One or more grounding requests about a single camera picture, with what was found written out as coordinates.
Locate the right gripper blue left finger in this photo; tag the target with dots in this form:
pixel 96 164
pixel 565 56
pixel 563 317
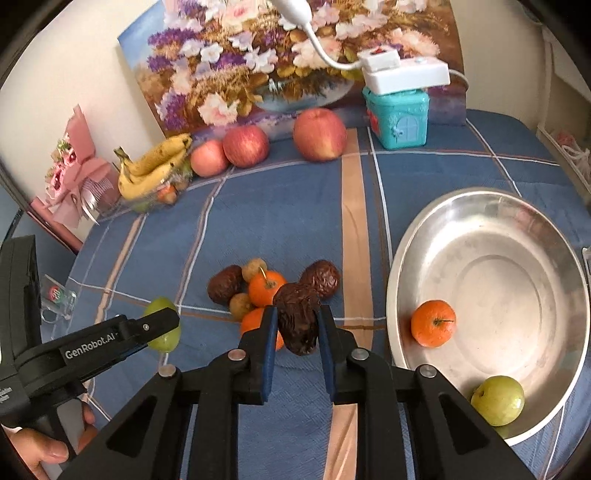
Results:
pixel 259 344

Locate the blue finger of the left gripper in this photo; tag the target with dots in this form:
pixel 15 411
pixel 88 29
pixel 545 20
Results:
pixel 152 329

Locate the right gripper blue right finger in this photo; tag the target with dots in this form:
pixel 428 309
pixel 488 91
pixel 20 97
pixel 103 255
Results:
pixel 336 344

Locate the green pear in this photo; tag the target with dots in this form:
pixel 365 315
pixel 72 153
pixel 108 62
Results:
pixel 169 339
pixel 500 400

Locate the brown longan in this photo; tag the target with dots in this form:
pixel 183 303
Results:
pixel 252 268
pixel 239 306

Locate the dark wrinkled passion fruit front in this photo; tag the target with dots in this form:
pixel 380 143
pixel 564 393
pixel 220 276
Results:
pixel 297 306

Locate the tangerine with stem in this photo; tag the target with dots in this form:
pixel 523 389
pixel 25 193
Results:
pixel 263 286

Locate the person's left hand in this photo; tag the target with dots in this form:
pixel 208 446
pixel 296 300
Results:
pixel 35 448

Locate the clear cup with red label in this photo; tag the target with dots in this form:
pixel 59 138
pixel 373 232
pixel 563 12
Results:
pixel 57 302

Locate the blue plaid tablecloth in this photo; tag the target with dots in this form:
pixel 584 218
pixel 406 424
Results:
pixel 332 226

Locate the yellow banana bunch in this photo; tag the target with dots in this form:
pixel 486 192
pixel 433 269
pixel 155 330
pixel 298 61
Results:
pixel 141 177

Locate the clear glass fruit dish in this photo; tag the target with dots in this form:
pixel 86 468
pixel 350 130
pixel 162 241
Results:
pixel 164 195

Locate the large stainless steel bowl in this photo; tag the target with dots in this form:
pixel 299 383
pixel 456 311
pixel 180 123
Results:
pixel 518 291

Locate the small pink peach apple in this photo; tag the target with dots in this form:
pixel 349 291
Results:
pixel 208 159

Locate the middle red apple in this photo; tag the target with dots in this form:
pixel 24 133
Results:
pixel 246 146

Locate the large red apple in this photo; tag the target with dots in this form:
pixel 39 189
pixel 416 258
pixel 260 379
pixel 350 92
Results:
pixel 320 135

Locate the teal house-shaped tin box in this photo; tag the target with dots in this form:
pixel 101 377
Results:
pixel 399 120

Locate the floral still life painting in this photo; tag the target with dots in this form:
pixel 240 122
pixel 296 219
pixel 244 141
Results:
pixel 206 66

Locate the white gooseneck clip lamp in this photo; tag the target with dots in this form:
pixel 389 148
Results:
pixel 369 55

